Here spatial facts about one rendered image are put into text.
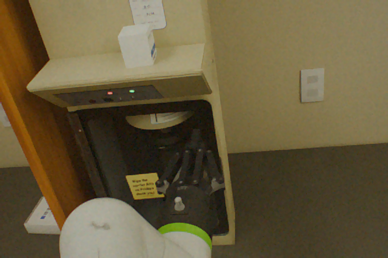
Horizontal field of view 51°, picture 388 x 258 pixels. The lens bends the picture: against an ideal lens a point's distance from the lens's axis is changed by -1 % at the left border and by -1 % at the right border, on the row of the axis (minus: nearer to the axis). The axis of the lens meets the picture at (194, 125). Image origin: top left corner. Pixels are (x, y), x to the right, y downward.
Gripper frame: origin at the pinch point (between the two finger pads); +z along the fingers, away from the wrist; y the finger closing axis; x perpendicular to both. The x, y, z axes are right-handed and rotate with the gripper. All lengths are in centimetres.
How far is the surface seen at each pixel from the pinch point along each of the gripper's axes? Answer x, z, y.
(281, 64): 7, 48, -21
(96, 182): 11.9, 3.6, 26.3
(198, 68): -20.0, -6.3, -3.9
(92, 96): -14.4, -2.2, 17.7
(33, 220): 33, 13, 55
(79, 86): -18.9, -6.5, 17.5
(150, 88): -15.5, -3.3, 6.0
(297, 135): 34, 48, -26
